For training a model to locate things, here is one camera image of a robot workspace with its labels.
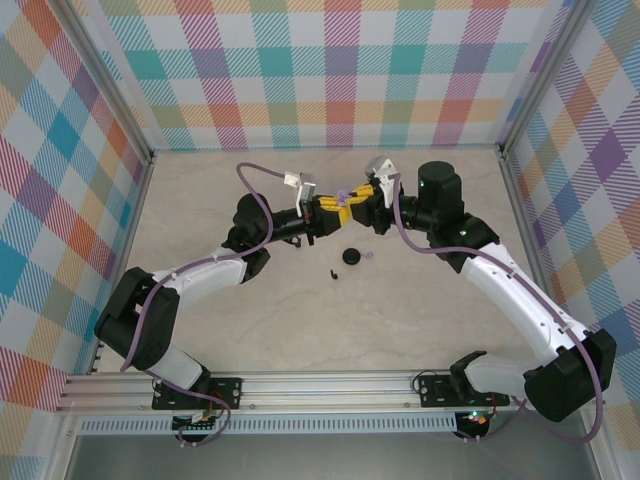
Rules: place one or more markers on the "black earbud charging case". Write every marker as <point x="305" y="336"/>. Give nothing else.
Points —
<point x="351" y="256"/>

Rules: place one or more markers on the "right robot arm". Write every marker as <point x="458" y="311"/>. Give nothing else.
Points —
<point x="515" y="310"/>

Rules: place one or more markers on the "aluminium mounting rail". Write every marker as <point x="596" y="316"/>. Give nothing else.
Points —
<point x="325" y="390"/>

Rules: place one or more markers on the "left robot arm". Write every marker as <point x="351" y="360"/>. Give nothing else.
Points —
<point x="205" y="275"/>

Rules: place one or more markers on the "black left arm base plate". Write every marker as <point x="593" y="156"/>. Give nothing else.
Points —
<point x="227" y="390"/>

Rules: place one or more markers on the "aluminium left side rail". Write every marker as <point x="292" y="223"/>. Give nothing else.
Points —
<point x="137" y="210"/>

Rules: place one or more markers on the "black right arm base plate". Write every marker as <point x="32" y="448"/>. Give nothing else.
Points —
<point x="435" y="390"/>

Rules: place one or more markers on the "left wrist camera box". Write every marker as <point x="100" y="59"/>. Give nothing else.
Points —
<point x="306" y="182"/>

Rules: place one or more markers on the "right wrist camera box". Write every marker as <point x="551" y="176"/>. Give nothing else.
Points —
<point x="378" y="166"/>

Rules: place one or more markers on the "aluminium left frame post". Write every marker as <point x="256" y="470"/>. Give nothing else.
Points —
<point x="107" y="75"/>

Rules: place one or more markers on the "grey metal panel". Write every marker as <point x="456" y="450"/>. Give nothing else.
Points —
<point x="325" y="457"/>

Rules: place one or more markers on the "aluminium right side rail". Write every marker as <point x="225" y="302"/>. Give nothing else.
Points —
<point x="520" y="210"/>

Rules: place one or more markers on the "aluminium frame post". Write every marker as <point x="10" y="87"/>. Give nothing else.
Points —
<point x="545" y="75"/>
<point x="107" y="75"/>

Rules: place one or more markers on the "aluminium right frame post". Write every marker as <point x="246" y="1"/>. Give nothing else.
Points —
<point x="545" y="75"/>

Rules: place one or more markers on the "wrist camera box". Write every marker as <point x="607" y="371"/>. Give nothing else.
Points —
<point x="378" y="166"/>
<point x="306" y="182"/>

